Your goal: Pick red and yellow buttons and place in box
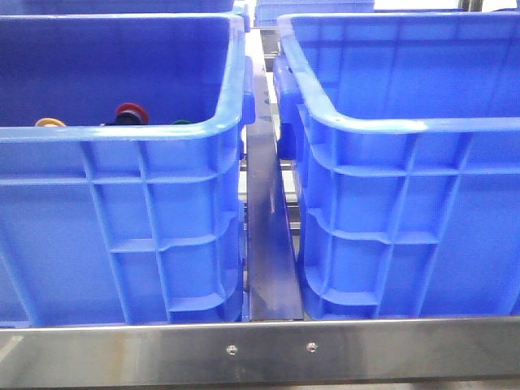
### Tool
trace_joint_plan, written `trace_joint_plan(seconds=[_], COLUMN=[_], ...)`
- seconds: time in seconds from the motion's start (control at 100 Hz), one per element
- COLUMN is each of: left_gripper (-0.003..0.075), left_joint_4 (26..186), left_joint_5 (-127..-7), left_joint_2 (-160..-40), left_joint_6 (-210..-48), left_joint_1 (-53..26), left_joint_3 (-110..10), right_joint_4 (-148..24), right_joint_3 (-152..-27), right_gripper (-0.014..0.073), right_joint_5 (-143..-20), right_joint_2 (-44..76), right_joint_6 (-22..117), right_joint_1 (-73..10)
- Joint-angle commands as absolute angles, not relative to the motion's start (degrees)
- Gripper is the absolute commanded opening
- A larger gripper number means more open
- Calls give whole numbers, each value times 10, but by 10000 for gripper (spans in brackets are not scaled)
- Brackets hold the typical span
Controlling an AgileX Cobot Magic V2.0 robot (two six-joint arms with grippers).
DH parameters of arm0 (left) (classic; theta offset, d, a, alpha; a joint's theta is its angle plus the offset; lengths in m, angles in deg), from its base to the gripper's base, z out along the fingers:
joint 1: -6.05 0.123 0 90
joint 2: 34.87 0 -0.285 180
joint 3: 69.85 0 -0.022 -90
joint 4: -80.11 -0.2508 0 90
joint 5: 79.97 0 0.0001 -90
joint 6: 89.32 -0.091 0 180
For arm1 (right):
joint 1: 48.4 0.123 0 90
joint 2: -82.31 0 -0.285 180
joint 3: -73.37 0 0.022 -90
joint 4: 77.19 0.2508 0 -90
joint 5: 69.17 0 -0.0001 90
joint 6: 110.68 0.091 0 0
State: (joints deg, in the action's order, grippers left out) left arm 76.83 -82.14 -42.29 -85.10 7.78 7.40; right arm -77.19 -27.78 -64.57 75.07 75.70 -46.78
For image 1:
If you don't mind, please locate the red mushroom push button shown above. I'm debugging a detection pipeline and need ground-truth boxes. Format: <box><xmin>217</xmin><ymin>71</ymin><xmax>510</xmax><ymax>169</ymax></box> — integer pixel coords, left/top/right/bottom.
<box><xmin>103</xmin><ymin>102</ymin><xmax>150</xmax><ymax>126</ymax></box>

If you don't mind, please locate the yellow mushroom push button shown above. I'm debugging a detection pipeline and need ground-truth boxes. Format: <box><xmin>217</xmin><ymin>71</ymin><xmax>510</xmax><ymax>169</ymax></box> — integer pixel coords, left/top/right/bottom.
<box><xmin>34</xmin><ymin>117</ymin><xmax>65</xmax><ymax>127</ymax></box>

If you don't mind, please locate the blue plastic bin right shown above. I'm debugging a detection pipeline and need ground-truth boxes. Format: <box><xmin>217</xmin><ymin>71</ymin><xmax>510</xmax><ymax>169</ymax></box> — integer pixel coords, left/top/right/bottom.
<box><xmin>277</xmin><ymin>11</ymin><xmax>519</xmax><ymax>319</ymax></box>

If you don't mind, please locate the blue plastic bin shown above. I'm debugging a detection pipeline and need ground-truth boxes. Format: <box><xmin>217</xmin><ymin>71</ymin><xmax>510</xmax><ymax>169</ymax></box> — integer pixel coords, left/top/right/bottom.
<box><xmin>1</xmin><ymin>14</ymin><xmax>255</xmax><ymax>328</ymax></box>
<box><xmin>277</xmin><ymin>11</ymin><xmax>519</xmax><ymax>319</ymax></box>

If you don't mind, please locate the blue plastic bin left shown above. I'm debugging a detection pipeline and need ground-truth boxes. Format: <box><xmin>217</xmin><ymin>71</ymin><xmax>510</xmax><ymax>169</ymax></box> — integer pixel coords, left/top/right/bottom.
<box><xmin>1</xmin><ymin>14</ymin><xmax>255</xmax><ymax>328</ymax></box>

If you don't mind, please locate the blue bin rear right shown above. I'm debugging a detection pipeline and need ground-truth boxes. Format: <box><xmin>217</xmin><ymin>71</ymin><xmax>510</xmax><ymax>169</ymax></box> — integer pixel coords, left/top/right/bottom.
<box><xmin>254</xmin><ymin>0</ymin><xmax>375</xmax><ymax>27</ymax></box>

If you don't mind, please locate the blue bin rear left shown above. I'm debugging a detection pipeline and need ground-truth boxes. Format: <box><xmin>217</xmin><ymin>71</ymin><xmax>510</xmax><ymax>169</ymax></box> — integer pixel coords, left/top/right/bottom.
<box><xmin>1</xmin><ymin>0</ymin><xmax>249</xmax><ymax>16</ymax></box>

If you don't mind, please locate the stainless steel front rail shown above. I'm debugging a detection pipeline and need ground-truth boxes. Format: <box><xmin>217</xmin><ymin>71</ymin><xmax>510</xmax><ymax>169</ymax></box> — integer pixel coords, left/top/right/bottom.
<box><xmin>1</xmin><ymin>317</ymin><xmax>519</xmax><ymax>388</ymax></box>

